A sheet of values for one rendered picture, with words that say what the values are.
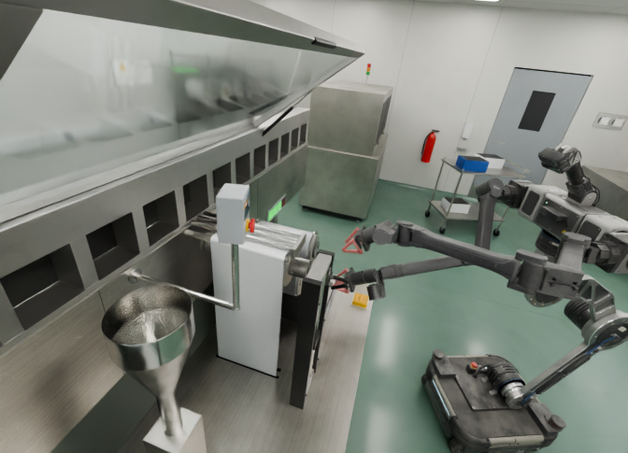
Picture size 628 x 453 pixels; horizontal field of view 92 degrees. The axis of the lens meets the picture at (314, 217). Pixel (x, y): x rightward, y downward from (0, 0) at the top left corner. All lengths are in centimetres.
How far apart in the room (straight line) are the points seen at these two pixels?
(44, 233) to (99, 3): 53
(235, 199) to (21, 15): 39
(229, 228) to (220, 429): 75
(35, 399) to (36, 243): 32
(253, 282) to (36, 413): 53
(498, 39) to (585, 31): 101
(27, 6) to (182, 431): 81
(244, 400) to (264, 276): 46
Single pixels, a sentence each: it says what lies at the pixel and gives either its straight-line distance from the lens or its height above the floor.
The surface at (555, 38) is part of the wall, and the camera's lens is 581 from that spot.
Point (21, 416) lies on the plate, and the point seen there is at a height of 129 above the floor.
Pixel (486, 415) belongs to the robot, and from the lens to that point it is 230.
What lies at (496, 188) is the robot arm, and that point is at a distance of 167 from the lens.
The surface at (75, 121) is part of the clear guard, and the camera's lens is 45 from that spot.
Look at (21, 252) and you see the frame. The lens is 72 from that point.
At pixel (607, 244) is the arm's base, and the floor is 149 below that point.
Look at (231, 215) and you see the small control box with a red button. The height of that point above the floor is 168.
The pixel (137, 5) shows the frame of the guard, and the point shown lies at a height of 197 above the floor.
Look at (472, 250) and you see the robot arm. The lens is 103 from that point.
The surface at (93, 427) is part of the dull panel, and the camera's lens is 108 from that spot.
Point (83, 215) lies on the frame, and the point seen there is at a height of 162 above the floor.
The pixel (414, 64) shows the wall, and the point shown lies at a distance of 552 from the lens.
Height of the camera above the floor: 195
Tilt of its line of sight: 28 degrees down
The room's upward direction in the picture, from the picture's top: 6 degrees clockwise
